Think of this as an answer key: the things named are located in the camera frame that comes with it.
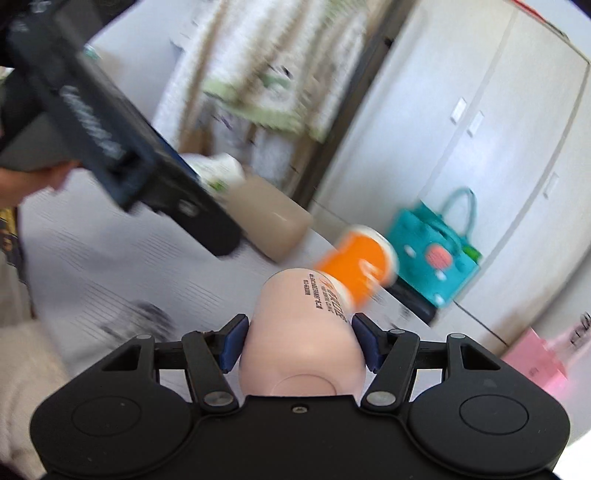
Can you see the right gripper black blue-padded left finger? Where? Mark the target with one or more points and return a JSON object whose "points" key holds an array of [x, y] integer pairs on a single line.
{"points": [[204, 357]]}

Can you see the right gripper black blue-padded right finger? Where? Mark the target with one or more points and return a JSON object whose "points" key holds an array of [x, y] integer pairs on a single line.
{"points": [[395, 356]]}

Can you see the pink tumbler cup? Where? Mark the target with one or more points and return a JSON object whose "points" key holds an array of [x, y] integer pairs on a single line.
{"points": [[300, 341]]}

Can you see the orange paper cup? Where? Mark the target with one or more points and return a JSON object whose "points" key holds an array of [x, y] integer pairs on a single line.
{"points": [[362, 262]]}

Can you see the brown paper cup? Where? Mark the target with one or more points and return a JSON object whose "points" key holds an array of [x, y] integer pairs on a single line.
{"points": [[270, 220]]}

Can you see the white green-print paper cup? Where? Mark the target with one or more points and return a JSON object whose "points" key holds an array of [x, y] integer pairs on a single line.
{"points": [[218, 173]]}

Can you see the person's left hand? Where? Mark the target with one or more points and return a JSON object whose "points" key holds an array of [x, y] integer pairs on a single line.
{"points": [[15, 186]]}

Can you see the black stool under bag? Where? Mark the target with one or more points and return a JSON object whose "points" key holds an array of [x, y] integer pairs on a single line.
{"points": [[413, 300]]}

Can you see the teal felt tote bag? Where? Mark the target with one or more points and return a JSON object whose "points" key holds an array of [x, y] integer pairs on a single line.
{"points": [[434, 259]]}

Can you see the white patterned tablecloth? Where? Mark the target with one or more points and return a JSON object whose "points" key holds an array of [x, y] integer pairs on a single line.
{"points": [[99, 275]]}

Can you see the pink paper gift bag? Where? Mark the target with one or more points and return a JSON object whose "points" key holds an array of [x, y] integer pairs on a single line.
{"points": [[532, 357]]}

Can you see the white green-trim fluffy jacket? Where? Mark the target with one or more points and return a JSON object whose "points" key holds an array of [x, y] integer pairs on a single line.
{"points": [[263, 80]]}

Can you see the white wooden wardrobe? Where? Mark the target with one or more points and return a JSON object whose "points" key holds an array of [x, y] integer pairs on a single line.
{"points": [[493, 96]]}

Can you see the black clothes rack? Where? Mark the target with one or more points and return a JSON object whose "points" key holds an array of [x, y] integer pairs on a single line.
{"points": [[377, 48]]}

